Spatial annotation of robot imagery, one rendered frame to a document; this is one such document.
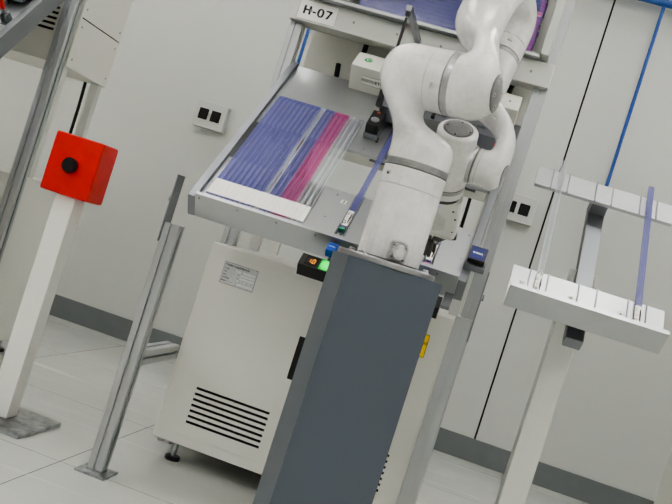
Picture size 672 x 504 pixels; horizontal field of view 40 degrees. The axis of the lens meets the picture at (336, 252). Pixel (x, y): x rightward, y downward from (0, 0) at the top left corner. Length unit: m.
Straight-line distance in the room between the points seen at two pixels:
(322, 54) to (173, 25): 1.70
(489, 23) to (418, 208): 0.38
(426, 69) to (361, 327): 0.49
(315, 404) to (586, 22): 2.94
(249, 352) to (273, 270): 0.23
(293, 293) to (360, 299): 0.88
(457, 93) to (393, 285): 0.37
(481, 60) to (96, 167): 1.16
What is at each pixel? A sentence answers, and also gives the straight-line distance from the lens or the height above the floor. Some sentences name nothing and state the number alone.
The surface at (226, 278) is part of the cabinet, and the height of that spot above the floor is 0.53.
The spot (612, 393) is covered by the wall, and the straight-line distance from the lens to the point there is 4.17.
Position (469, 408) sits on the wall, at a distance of 4.15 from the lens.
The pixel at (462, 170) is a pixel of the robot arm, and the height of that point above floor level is 0.93.
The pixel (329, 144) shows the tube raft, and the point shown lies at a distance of 2.49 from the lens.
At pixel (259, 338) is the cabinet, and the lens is 2.54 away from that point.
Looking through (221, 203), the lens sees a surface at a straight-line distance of 2.25.
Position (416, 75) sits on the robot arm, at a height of 1.05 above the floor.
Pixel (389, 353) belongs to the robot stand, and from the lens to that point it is 1.68.
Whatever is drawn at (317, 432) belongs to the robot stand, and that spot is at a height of 0.38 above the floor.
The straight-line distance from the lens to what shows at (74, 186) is 2.53.
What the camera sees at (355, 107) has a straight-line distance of 2.67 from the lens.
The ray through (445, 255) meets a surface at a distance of 2.22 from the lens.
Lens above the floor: 0.70
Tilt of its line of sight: level
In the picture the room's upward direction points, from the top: 18 degrees clockwise
